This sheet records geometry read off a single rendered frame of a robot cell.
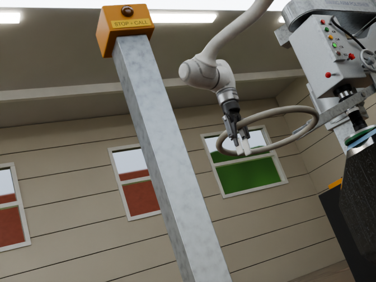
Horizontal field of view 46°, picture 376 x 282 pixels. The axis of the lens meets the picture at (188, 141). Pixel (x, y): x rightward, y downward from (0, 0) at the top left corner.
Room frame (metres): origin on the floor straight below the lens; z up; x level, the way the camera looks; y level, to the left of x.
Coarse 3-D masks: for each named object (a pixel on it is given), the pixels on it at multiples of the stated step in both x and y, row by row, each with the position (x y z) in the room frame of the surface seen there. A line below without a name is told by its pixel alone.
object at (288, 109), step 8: (264, 112) 1.75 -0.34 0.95; (272, 112) 1.75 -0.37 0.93; (280, 112) 1.75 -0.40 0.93; (288, 112) 1.77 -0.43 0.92; (304, 112) 1.82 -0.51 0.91; (312, 112) 1.85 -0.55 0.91; (248, 120) 1.76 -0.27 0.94; (256, 120) 1.76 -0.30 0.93; (312, 120) 1.98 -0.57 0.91; (240, 128) 1.80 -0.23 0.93; (304, 128) 2.09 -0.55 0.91; (312, 128) 2.05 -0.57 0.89; (224, 136) 1.86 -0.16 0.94; (296, 136) 2.14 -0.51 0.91; (216, 144) 1.95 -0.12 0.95; (272, 144) 2.20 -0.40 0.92; (280, 144) 2.19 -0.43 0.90; (224, 152) 2.06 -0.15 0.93; (232, 152) 2.12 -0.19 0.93; (256, 152) 2.20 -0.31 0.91
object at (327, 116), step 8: (368, 88) 2.37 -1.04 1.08; (352, 96) 2.28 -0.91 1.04; (360, 96) 2.32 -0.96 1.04; (368, 96) 2.35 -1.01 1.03; (344, 104) 2.23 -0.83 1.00; (352, 104) 2.27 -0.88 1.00; (328, 112) 2.15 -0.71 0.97; (336, 112) 2.18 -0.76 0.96; (320, 120) 2.11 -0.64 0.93; (328, 120) 2.14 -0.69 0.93; (304, 136) 2.19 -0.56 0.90
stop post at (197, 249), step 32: (96, 32) 1.02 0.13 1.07; (128, 32) 0.96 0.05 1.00; (128, 64) 0.95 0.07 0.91; (128, 96) 1.00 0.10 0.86; (160, 96) 0.98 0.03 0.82; (160, 128) 0.97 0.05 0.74; (160, 160) 0.95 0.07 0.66; (160, 192) 0.99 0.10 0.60; (192, 192) 0.98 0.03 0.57; (192, 224) 0.97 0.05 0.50; (192, 256) 0.96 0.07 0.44
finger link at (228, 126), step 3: (222, 117) 1.76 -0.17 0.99; (225, 117) 1.76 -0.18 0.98; (228, 117) 1.76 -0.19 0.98; (228, 120) 1.76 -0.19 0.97; (225, 123) 1.77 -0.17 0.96; (228, 123) 1.76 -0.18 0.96; (225, 126) 1.77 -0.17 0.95; (228, 126) 1.76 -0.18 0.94; (231, 126) 1.76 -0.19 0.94; (228, 129) 1.76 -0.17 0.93; (231, 129) 1.75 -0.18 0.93; (228, 132) 1.76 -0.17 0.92; (231, 132) 1.76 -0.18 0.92; (228, 135) 1.77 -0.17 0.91
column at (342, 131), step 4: (344, 124) 3.24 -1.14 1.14; (348, 124) 3.22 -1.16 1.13; (336, 128) 3.27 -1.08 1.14; (340, 128) 3.26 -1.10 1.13; (344, 128) 3.24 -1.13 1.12; (348, 128) 3.23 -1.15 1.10; (352, 128) 3.21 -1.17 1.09; (336, 132) 3.28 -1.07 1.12; (340, 132) 3.26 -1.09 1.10; (344, 132) 3.25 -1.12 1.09; (348, 132) 3.24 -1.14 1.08; (352, 132) 3.22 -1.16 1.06; (336, 136) 3.29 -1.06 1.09; (340, 136) 3.27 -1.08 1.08; (344, 136) 3.26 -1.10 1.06; (340, 140) 3.28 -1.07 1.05; (340, 144) 3.29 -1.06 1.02; (344, 144) 3.27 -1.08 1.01; (344, 148) 3.28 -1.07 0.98; (344, 152) 3.29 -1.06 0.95
